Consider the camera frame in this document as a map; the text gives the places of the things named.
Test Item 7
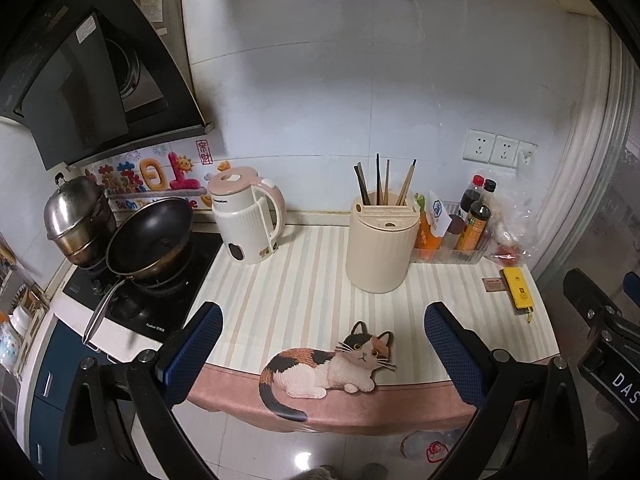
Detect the white wall socket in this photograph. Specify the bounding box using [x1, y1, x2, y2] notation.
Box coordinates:
[489, 135, 521, 167]
[462, 128, 497, 163]
[515, 141, 538, 170]

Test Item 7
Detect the colourful wall sticker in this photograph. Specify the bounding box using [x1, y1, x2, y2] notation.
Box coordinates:
[82, 150, 231, 211]

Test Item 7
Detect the blue kitchen cabinet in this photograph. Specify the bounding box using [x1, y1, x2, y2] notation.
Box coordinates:
[27, 320, 126, 466]

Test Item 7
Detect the black frying pan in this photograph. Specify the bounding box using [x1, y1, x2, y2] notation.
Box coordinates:
[81, 197, 194, 346]

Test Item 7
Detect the clear plastic bottle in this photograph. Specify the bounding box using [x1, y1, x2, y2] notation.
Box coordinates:
[400, 430, 466, 463]

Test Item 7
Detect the black range hood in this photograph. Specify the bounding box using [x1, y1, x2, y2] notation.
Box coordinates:
[0, 0, 216, 171]

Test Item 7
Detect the red-capped dark bottle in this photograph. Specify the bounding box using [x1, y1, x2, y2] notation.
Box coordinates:
[459, 175, 485, 213]

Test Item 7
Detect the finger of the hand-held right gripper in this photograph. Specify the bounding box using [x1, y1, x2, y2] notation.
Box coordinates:
[622, 272, 640, 308]
[563, 268, 626, 331]

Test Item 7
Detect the grey slipper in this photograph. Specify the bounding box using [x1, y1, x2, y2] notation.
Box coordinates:
[300, 465, 341, 480]

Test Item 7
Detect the cream utensil holder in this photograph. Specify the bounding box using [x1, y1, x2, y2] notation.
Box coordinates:
[346, 195, 420, 293]

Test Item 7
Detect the striped cat-print tablecloth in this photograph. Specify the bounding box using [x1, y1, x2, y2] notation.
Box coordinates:
[187, 222, 561, 436]

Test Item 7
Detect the black gas stove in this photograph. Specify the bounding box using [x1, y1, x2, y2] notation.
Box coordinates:
[62, 232, 223, 336]

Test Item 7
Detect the cluttered side shelf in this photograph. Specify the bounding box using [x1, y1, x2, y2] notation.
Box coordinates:
[0, 235, 51, 411]

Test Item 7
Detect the yellow power bank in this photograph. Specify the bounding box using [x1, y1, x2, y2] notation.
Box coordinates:
[501, 266, 535, 323]

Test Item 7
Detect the bunch of chopsticks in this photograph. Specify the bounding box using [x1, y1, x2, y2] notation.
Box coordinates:
[353, 152, 418, 207]

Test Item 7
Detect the orange seasoning packet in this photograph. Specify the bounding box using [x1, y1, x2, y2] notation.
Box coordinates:
[415, 210, 443, 251]

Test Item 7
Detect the steel steamer pot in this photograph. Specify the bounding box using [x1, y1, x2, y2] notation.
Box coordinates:
[44, 172, 118, 268]

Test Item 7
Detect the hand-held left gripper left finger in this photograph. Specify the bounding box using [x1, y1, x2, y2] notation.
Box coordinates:
[62, 301, 224, 480]

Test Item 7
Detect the dark sauce bottle orange label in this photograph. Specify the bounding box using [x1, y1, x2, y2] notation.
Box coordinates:
[455, 203, 492, 253]

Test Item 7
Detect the clear plastic bag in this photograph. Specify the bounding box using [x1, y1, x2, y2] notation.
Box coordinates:
[487, 180, 538, 266]

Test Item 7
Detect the white seasoning packet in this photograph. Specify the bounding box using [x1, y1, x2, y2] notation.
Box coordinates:
[427, 192, 449, 236]

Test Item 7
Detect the clear organizer tray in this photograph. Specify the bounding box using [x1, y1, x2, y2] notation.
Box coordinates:
[412, 200, 493, 265]

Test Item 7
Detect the pink and white kettle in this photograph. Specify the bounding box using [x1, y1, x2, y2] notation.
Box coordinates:
[207, 165, 287, 265]

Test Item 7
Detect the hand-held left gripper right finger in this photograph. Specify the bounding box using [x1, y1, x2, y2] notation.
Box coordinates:
[424, 301, 591, 480]

